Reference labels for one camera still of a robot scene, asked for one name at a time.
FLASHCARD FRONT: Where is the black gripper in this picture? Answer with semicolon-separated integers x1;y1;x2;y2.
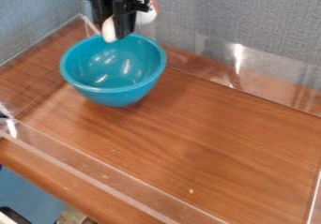
89;0;152;39

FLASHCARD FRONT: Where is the blue plastic bowl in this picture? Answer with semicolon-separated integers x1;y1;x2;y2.
61;34;169;108

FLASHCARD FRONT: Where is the white mushroom with red cap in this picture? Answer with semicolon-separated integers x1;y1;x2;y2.
102;0;158;43

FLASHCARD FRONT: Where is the clear acrylic barrier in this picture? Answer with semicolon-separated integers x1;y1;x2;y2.
0;18;321;224

